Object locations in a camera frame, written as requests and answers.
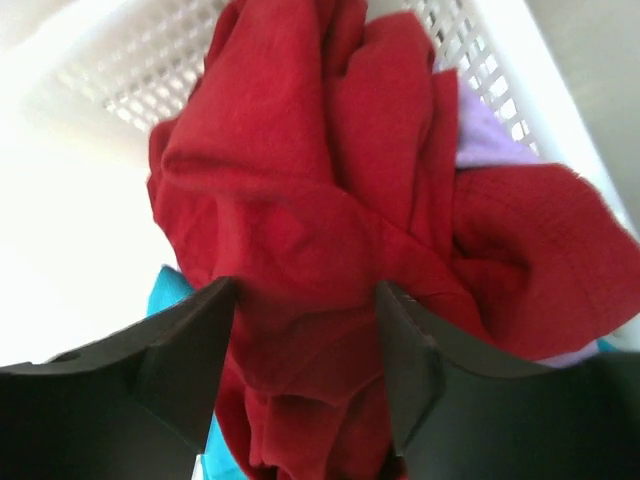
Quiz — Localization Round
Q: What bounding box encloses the lilac t shirt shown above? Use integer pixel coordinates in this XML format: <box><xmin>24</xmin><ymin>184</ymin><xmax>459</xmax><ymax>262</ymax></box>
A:
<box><xmin>456</xmin><ymin>78</ymin><xmax>599</xmax><ymax>368</ymax></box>

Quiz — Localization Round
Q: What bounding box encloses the red t shirt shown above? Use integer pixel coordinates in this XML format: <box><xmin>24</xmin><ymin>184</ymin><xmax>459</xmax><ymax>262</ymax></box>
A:
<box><xmin>148</xmin><ymin>1</ymin><xmax>639</xmax><ymax>479</ymax></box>

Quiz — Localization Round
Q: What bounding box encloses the white plastic laundry basket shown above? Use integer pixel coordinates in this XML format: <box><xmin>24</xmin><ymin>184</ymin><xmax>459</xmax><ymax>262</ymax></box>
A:
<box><xmin>1</xmin><ymin>1</ymin><xmax>630</xmax><ymax>365</ymax></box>

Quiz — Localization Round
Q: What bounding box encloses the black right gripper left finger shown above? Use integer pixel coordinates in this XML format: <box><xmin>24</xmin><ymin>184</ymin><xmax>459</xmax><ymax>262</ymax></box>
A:
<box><xmin>1</xmin><ymin>277</ymin><xmax>235</xmax><ymax>479</ymax></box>

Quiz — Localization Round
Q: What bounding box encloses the teal t shirt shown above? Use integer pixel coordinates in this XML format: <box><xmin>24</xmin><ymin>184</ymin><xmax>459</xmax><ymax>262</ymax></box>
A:
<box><xmin>146</xmin><ymin>266</ymin><xmax>247</xmax><ymax>480</ymax></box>

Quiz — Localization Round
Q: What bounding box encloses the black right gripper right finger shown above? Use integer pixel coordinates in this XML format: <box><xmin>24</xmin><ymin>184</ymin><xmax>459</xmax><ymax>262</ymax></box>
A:
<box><xmin>375</xmin><ymin>282</ymin><xmax>639</xmax><ymax>479</ymax></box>

